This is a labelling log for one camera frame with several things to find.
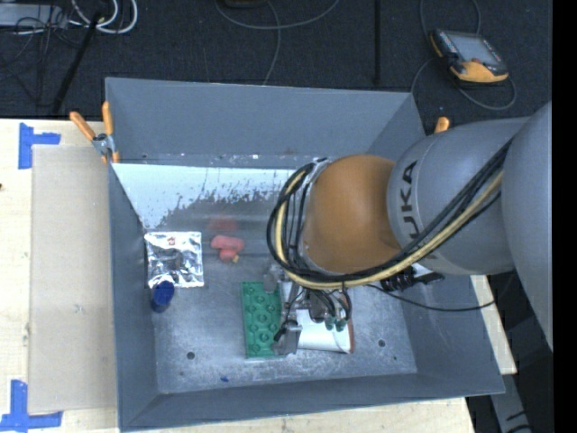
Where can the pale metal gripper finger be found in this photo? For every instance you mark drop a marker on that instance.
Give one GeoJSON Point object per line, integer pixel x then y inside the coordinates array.
{"type": "Point", "coordinates": [270, 280]}
{"type": "Point", "coordinates": [288, 337]}

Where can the white cup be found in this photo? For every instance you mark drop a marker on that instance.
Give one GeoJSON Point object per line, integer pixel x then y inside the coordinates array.
{"type": "Point", "coordinates": [322, 340]}

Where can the dark green flat block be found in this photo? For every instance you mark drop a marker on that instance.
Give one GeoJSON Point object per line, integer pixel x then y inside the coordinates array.
{"type": "Point", "coordinates": [259, 314]}

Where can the red toy food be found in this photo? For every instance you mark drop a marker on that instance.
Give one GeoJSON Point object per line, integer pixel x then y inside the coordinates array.
{"type": "Point", "coordinates": [226, 244]}

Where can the grey metal bin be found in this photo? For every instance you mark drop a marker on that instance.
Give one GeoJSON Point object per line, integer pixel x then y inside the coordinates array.
{"type": "Point", "coordinates": [216, 332]}

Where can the silver foil packet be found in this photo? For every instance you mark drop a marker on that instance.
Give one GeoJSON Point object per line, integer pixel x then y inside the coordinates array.
{"type": "Point", "coordinates": [176, 255]}

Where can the blue cylinder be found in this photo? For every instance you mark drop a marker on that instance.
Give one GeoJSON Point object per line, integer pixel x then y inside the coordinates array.
{"type": "Point", "coordinates": [162, 295]}

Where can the pale wood board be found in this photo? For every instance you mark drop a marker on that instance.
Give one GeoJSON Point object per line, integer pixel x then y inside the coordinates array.
{"type": "Point", "coordinates": [67, 264]}

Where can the black cylinder on white bracket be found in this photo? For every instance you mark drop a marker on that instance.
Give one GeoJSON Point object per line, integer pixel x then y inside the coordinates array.
{"type": "Point", "coordinates": [399, 282]}

